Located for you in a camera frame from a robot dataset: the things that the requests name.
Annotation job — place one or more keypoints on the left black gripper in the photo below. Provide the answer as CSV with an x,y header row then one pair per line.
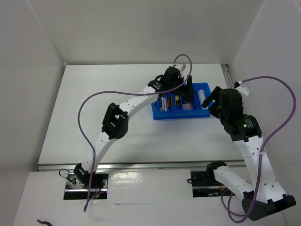
x,y
189,90

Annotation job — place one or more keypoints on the black gold lipstick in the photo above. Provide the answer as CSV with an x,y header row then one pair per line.
x,y
177,100
169,101

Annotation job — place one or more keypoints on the aluminium rail front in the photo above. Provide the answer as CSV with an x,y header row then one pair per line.
x,y
131,166

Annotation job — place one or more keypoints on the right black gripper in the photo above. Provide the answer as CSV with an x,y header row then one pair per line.
x,y
214,94

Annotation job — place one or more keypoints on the white lotion bottle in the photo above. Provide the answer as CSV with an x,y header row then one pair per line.
x,y
202,97

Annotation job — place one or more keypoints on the aluminium rail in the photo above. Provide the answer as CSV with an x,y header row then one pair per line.
x,y
227,75
131,166

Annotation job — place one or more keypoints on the pink slim makeup tube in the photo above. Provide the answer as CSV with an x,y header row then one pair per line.
x,y
166,104

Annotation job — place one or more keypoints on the white blue makeup pen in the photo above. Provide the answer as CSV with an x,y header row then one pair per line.
x,y
162,104

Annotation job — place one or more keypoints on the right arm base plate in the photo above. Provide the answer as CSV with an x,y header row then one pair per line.
x,y
203,187

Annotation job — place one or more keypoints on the aluminium rail right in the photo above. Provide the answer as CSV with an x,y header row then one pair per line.
x,y
227,75

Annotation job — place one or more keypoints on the black hook bottom left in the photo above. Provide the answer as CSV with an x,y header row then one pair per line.
x,y
44,222

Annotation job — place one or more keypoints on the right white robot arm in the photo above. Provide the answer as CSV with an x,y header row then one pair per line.
x,y
264,195

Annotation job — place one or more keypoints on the blue plastic organizer bin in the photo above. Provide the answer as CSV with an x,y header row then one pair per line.
x,y
176,112

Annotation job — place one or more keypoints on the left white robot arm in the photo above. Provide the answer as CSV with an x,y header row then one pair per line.
x,y
117,116

